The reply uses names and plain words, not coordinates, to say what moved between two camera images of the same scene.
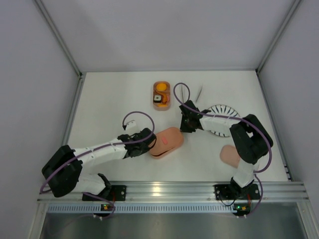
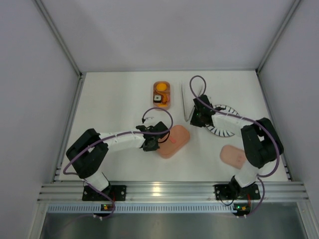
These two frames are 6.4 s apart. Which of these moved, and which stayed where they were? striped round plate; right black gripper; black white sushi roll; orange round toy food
Moved: right black gripper
Stayed: striped round plate; orange round toy food; black white sushi roll
